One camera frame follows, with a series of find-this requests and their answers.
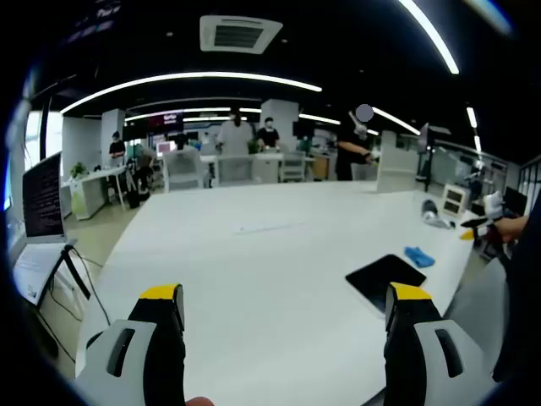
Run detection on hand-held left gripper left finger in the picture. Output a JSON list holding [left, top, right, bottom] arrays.
[[75, 283, 188, 406]]

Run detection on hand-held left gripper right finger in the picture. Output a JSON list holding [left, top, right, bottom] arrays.
[[383, 282, 498, 406]]

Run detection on blue cleaning cloth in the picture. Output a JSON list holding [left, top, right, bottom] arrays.
[[403, 245, 436, 268]]

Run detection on person's right hand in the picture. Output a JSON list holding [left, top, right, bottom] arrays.
[[493, 214, 530, 246]]

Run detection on small white windowed box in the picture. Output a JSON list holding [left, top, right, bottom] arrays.
[[441, 184, 467, 217]]

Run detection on grey rounded device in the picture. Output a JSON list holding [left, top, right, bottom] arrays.
[[421, 199, 454, 230]]

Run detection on monitor on black stand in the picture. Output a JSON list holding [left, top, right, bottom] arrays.
[[417, 122, 437, 192]]

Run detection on tall white box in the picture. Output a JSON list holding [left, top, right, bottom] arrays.
[[375, 129, 420, 194]]

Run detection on black laptop stand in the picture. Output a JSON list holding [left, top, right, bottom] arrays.
[[36, 243, 92, 314]]

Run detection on open silver laptop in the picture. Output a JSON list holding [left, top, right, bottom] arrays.
[[11, 151, 79, 308]]

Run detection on long ceiling light strip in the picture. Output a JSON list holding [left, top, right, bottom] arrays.
[[60, 71, 324, 115], [397, 0, 461, 76]]

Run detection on white mesh office chair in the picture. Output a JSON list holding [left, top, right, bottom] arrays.
[[162, 150, 205, 192]]

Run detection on white ceiling air conditioner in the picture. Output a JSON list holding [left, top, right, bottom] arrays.
[[199, 14, 284, 56]]

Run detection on black cable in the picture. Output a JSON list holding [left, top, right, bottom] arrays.
[[40, 247, 112, 365]]

